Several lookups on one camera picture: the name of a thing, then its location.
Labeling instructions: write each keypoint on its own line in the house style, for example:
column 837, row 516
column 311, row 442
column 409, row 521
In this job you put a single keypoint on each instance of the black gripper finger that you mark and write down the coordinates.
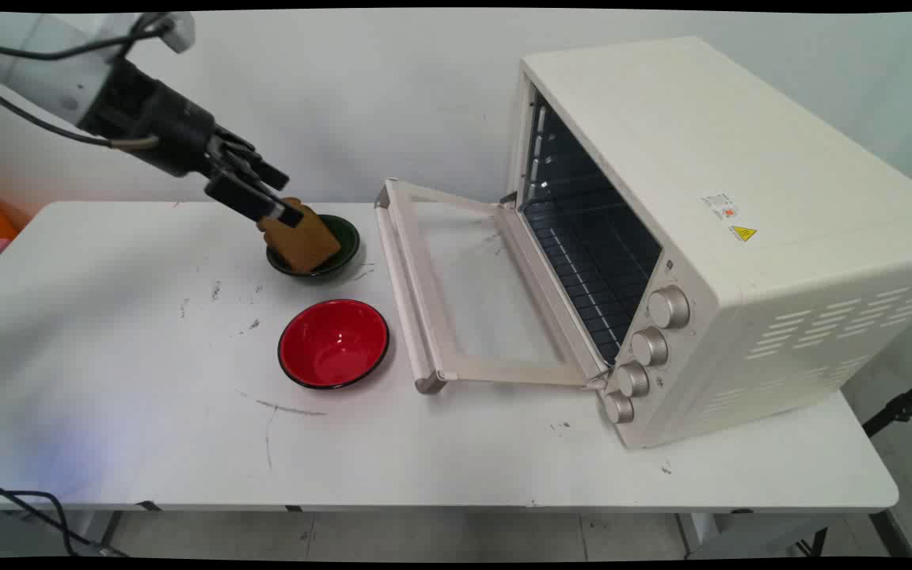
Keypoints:
column 262, row 169
column 246, row 202

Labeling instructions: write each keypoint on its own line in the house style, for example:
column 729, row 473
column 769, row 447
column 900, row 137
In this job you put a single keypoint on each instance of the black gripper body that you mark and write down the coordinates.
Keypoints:
column 157, row 119

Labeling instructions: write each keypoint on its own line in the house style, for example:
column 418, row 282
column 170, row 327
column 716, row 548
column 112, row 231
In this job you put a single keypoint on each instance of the brown toast slice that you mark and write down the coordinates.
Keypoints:
column 303, row 240

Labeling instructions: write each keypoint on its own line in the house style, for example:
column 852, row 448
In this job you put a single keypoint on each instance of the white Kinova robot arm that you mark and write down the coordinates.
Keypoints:
column 36, row 63

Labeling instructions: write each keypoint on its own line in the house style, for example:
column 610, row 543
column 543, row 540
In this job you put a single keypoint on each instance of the dark green bowl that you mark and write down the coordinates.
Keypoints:
column 343, row 244

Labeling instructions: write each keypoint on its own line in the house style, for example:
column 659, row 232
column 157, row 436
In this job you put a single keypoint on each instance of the red bowl with black rim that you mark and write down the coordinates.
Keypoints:
column 333, row 343

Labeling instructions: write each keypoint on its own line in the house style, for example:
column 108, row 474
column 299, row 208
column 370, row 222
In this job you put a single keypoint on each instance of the glass oven door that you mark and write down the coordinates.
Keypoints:
column 464, row 293

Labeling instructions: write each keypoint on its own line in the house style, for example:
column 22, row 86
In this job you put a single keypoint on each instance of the silver oven knob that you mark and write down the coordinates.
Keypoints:
column 668, row 307
column 619, row 408
column 649, row 347
column 632, row 379

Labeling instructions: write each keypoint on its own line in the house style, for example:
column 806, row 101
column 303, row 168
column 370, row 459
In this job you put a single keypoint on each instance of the cream toaster oven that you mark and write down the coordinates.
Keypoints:
column 741, row 237

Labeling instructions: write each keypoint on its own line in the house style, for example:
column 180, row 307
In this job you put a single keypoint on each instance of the black tripod stand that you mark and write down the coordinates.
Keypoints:
column 903, row 408

